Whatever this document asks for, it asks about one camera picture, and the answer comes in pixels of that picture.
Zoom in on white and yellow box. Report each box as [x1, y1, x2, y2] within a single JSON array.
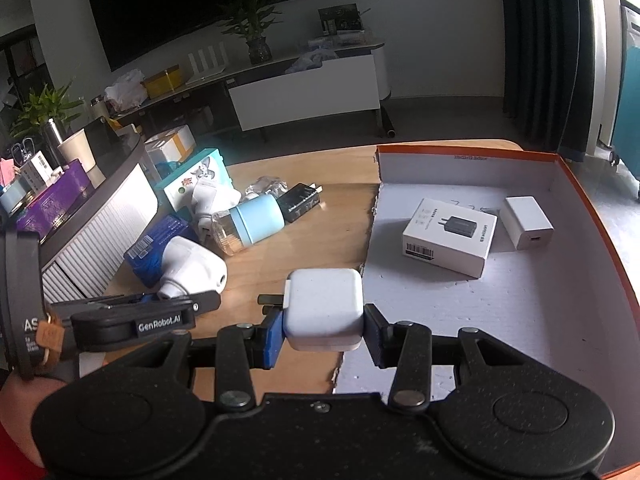
[[144, 125, 197, 167]]

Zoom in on blue and white plastic bag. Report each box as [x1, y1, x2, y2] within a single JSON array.
[[285, 47, 336, 75]]

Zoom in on white rounded cube charger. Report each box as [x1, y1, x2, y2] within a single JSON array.
[[257, 268, 364, 352]]

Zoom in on blue packet box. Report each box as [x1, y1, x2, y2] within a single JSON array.
[[123, 213, 201, 288]]

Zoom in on white plug adapter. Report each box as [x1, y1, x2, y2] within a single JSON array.
[[190, 180, 242, 241]]

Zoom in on clear jar with blue cap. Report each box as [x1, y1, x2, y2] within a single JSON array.
[[211, 194, 287, 257]]

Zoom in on white television cabinet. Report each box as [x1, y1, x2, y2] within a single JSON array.
[[112, 37, 393, 142]]

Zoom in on steel bottle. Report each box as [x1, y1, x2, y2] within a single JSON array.
[[42, 117, 66, 167]]

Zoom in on black charger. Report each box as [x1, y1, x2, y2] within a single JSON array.
[[276, 183, 325, 224]]

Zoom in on dark printed box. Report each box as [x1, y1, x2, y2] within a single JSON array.
[[318, 4, 363, 36]]

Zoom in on leafy green potted plant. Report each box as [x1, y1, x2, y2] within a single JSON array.
[[10, 80, 83, 141]]

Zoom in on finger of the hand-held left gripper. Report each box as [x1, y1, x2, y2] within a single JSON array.
[[47, 292, 198, 317], [70, 291, 222, 353]]

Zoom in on large black television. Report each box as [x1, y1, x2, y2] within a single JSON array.
[[83, 0, 330, 73]]

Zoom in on purple box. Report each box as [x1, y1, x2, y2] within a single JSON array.
[[17, 160, 96, 241]]

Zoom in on round grey ribbed cabinet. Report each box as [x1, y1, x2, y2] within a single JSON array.
[[40, 135, 161, 306]]

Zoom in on green plant in dark vase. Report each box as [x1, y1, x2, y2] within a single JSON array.
[[220, 0, 286, 65]]

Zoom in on person's left forearm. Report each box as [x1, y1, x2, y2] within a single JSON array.
[[0, 367, 76, 480]]

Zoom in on white device with leaf logo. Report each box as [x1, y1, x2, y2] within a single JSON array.
[[156, 236, 228, 301]]

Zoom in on orange-edged cardboard box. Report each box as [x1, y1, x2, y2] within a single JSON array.
[[332, 144, 640, 480]]

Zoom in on black box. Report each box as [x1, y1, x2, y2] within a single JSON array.
[[82, 116, 121, 161]]

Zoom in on beige cup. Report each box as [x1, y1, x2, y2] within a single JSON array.
[[57, 130, 96, 173]]

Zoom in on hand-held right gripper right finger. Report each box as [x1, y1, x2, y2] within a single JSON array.
[[364, 303, 506, 411]]

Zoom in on teal cartoon printed box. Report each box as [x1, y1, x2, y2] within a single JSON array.
[[152, 148, 232, 213]]

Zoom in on small white labelled box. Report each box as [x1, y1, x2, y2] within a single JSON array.
[[27, 152, 53, 186]]

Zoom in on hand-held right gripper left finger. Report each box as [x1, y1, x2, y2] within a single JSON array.
[[150, 307, 287, 413]]

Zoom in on small white rectangular charger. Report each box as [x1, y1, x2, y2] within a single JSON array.
[[499, 196, 556, 251]]

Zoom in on clear small bottle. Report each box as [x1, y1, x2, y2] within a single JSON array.
[[245, 176, 288, 200]]

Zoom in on scissors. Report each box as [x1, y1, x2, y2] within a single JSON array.
[[10, 137, 36, 166]]

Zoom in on white router with antennas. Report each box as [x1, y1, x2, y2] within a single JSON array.
[[186, 46, 228, 80]]

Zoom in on white printed charger box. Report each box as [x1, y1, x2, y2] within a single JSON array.
[[402, 198, 499, 278]]

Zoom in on dark curtain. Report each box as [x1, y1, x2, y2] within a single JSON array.
[[497, 0, 596, 161]]

